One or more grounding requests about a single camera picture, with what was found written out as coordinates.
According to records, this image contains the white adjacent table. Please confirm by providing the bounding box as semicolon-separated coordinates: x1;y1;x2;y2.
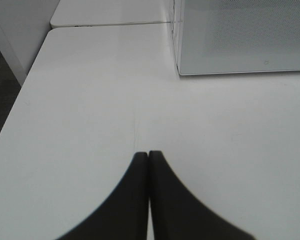
50;0;171;29

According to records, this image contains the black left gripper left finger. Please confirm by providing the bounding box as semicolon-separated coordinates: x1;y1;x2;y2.
59;152;149;240

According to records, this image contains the white microwave door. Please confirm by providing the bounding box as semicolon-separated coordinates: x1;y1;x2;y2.
178;0;300;75

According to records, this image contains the white microwave oven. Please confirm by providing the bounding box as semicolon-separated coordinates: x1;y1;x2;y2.
169;0;185;72

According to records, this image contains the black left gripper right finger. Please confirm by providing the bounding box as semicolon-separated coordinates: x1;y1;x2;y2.
148;151;254;240

